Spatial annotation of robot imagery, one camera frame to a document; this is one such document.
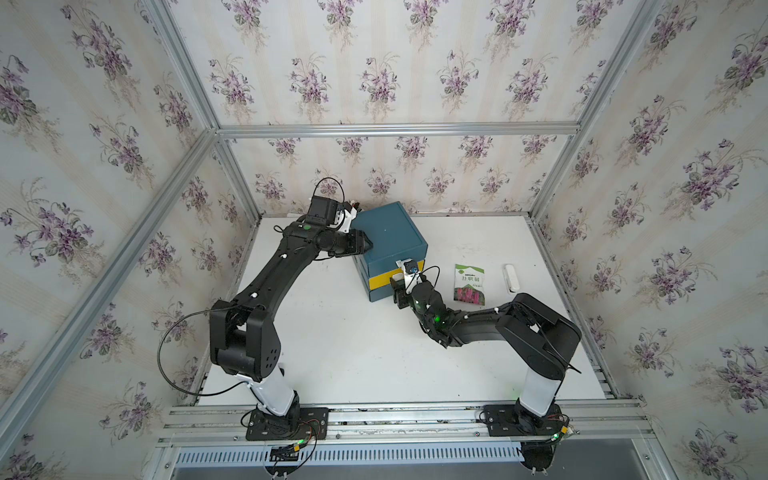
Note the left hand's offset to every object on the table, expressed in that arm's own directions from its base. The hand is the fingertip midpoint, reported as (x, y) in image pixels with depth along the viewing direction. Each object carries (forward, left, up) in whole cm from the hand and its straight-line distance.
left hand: (367, 250), depth 85 cm
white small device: (+1, -48, -16) cm, 50 cm away
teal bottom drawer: (-7, -4, -12) cm, 15 cm away
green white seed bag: (0, -34, -18) cm, 39 cm away
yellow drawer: (-5, -5, -8) cm, 11 cm away
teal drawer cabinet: (+2, -8, +4) cm, 9 cm away
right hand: (-3, -11, -9) cm, 15 cm away
